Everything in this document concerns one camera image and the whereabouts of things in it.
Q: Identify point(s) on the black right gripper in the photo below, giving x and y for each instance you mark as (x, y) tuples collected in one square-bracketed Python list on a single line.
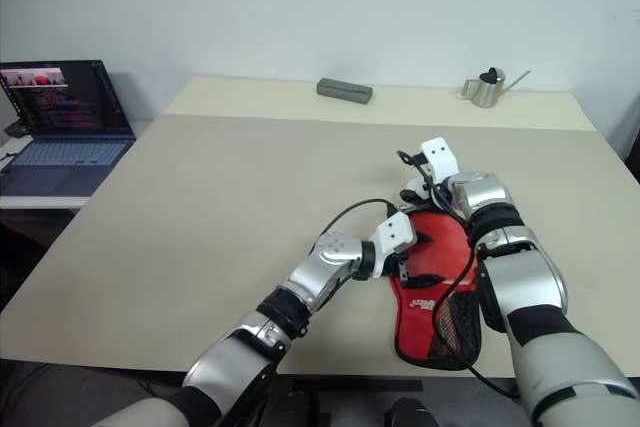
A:
[(430, 191)]

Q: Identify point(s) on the black table frame bar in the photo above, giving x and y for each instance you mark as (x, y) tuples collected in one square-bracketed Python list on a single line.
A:
[(350, 385)]

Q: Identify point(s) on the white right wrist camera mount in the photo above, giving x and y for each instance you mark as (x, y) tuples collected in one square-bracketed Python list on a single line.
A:
[(440, 159)]

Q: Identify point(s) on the dark blue open laptop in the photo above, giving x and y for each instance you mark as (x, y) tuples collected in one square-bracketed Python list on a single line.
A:
[(65, 147)]

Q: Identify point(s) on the black rounded shape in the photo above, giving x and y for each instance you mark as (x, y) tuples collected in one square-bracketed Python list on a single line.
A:
[(302, 409)]

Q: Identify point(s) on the silver metal watering can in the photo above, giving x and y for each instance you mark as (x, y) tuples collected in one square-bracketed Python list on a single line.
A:
[(487, 92)]

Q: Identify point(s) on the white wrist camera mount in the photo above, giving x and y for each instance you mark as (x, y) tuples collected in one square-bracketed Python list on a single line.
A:
[(395, 234), (440, 159)]

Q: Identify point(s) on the dark chair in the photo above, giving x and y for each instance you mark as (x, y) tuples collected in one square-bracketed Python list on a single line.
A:
[(634, 152)]

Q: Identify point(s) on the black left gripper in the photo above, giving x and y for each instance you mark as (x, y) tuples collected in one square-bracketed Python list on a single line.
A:
[(402, 269)]

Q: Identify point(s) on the small black device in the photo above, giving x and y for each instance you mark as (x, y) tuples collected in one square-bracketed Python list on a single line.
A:
[(16, 130)]

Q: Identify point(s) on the red and black paddle case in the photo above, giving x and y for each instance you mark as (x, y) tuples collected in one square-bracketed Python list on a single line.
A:
[(425, 317)]

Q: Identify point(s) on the dark grey rounded shape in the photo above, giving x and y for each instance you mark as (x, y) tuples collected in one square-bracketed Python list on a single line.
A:
[(412, 413)]

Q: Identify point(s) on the grey rectangular box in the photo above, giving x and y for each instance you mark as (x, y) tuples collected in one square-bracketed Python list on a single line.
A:
[(345, 91)]

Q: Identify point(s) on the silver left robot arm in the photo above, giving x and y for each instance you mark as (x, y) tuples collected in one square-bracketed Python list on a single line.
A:
[(320, 267)]

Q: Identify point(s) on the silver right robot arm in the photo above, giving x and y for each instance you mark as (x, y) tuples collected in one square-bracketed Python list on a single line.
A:
[(525, 287)]

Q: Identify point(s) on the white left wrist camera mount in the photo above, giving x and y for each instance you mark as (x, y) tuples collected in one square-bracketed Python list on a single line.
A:
[(395, 234)]

